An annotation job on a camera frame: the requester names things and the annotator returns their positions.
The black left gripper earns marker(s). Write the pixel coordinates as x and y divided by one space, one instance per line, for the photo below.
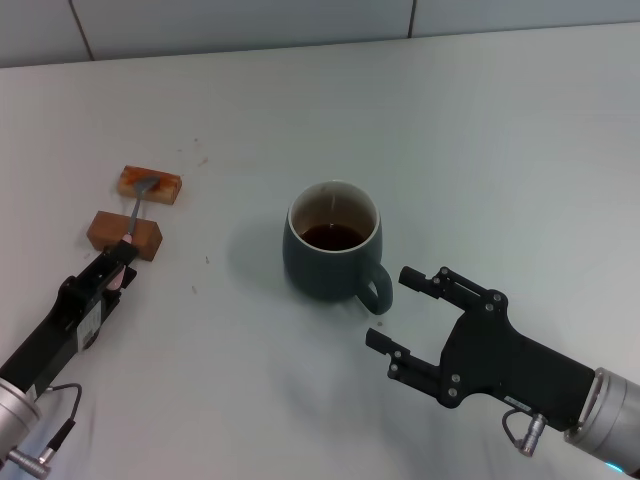
55 335

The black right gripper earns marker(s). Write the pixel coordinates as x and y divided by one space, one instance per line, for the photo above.
500 355

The dark grey ceramic mug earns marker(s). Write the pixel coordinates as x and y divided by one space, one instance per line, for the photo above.
325 270

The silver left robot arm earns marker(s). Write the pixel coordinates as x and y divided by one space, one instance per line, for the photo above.
15 415

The brown wooden arch block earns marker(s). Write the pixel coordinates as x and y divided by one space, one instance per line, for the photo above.
147 240

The light wooden block stained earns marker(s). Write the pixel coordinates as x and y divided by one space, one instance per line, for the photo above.
167 192

